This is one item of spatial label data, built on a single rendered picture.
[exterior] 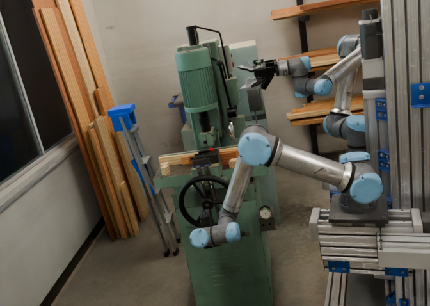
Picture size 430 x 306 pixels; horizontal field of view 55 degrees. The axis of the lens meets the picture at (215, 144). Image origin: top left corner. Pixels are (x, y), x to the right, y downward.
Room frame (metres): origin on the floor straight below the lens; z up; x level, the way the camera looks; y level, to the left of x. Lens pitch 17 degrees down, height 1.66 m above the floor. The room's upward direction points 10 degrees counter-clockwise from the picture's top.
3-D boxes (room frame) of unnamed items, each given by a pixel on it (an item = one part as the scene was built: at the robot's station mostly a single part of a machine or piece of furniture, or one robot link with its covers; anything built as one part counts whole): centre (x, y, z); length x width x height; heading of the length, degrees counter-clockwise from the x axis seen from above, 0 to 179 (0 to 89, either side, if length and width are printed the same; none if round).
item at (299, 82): (1.97, -0.47, 1.26); 0.11 x 0.08 x 0.11; 25
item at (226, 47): (2.45, -0.15, 1.40); 0.10 x 0.06 x 0.16; 171
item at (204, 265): (2.27, 0.02, 0.36); 0.58 x 0.45 x 0.71; 171
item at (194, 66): (2.15, 0.03, 1.35); 0.18 x 0.18 x 0.31
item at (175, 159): (2.17, 0.03, 0.93); 0.60 x 0.02 x 0.05; 81
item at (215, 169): (1.96, 0.06, 0.92); 0.15 x 0.13 x 0.09; 81
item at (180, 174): (2.04, 0.05, 0.87); 0.61 x 0.30 x 0.06; 81
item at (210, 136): (2.17, 0.03, 1.03); 0.14 x 0.07 x 0.09; 171
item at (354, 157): (1.50, -0.53, 0.98); 0.13 x 0.12 x 0.14; 171
